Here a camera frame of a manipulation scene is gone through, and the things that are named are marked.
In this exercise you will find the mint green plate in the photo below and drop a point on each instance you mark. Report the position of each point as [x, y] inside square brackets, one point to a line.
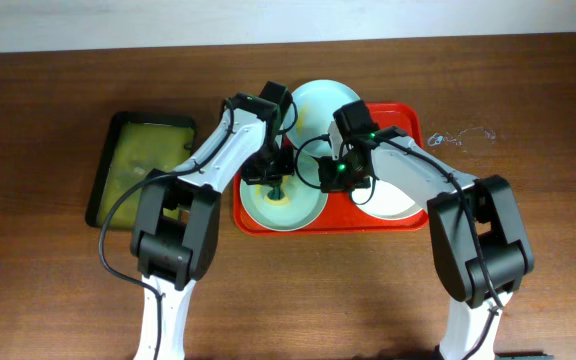
[306, 202]

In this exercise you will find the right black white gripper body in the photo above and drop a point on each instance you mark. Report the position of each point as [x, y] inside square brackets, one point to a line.
[341, 177]

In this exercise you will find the white plate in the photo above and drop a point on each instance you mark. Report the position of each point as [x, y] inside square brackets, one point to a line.
[384, 201]

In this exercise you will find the red plastic tray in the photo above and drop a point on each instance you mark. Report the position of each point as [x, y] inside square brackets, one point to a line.
[340, 216]

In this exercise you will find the light blue top plate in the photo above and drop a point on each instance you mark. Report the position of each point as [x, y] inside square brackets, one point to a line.
[316, 102]

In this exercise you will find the black tray with green liquid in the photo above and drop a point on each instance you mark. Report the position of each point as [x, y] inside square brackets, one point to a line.
[137, 143]

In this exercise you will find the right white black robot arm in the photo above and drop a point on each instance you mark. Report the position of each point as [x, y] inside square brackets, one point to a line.
[480, 247]

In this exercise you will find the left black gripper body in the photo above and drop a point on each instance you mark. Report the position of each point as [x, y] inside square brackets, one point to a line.
[268, 175]

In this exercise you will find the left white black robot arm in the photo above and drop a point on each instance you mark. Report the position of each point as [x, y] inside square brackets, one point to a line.
[175, 233]

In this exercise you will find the yellow green sponge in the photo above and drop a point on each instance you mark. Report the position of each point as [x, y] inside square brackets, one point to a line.
[283, 202]

